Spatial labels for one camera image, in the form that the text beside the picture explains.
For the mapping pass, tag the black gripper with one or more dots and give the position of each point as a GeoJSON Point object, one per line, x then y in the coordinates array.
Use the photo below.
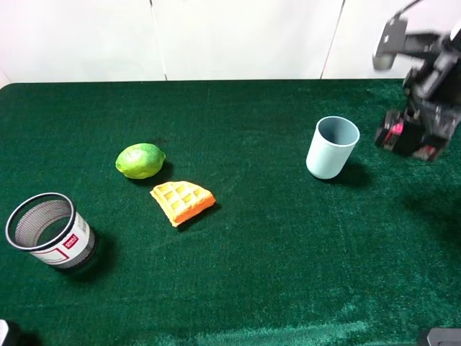
{"type": "Point", "coordinates": [437, 81]}

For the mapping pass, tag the black pink small box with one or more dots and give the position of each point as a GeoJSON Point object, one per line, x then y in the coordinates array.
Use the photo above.
{"type": "Point", "coordinates": [387, 135]}

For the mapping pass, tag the black white object bottom left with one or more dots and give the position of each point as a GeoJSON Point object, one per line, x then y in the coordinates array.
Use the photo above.
{"type": "Point", "coordinates": [9, 333]}

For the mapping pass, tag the light blue plastic cup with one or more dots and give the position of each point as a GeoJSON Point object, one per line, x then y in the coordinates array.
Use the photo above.
{"type": "Point", "coordinates": [333, 141]}

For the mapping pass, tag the dark device bottom right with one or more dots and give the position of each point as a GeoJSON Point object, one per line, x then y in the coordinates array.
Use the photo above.
{"type": "Point", "coordinates": [440, 337]}

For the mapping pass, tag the orange waffle piece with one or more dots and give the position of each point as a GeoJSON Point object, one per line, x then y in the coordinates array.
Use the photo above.
{"type": "Point", "coordinates": [182, 200]}

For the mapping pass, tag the green lime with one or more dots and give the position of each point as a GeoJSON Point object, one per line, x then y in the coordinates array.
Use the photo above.
{"type": "Point", "coordinates": [140, 161]}

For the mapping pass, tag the green velvet table cloth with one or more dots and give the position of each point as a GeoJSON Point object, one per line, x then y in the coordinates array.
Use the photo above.
{"type": "Point", "coordinates": [369, 257]}

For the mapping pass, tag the black mesh pen holder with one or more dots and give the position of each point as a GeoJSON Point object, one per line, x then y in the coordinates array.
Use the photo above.
{"type": "Point", "coordinates": [49, 227]}

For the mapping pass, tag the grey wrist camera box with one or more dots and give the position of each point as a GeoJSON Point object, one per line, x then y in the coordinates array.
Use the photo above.
{"type": "Point", "coordinates": [390, 44]}

